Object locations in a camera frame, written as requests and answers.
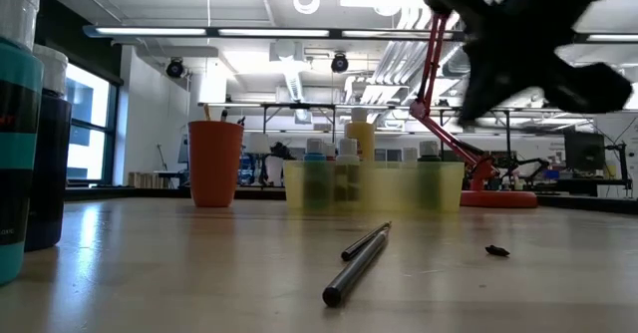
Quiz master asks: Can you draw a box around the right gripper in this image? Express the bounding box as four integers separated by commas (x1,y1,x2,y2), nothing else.
423,0,634,126

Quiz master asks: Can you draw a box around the green paint bottle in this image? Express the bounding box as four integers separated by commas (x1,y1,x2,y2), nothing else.
417,140,443,210

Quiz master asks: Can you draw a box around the large yellow paint bottle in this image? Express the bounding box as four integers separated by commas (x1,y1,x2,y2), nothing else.
344,107,376,165

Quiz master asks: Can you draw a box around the light blue paint bottle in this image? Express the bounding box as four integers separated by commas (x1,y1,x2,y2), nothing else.
301,138,329,212

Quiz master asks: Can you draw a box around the dark blue paint bottle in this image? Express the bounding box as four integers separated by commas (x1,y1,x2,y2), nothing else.
23,43,74,253

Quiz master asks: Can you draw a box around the teal paint bottle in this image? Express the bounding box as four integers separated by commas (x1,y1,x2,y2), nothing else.
0,0,45,287

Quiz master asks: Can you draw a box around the red desk lamp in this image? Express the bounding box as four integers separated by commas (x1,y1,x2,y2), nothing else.
408,0,539,209

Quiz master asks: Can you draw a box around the black computer monitor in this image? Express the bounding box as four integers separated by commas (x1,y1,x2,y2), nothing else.
563,128,607,173

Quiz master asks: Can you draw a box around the yellow translucent plastic tray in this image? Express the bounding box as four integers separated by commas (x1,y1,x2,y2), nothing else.
282,160,466,213

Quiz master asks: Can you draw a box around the black background desk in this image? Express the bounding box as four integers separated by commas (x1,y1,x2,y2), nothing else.
535,175,634,198

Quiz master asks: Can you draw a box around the thick black brush silver ferrule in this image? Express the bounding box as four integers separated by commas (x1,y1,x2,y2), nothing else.
321,229,391,308

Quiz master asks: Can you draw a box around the white background lampshade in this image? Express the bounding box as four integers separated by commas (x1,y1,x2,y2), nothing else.
246,132,272,156

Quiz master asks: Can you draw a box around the red-orange plastic cup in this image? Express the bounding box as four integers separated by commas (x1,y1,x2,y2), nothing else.
187,120,245,209

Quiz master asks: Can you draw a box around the white ring light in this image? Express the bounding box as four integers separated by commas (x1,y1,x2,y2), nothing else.
292,0,322,16

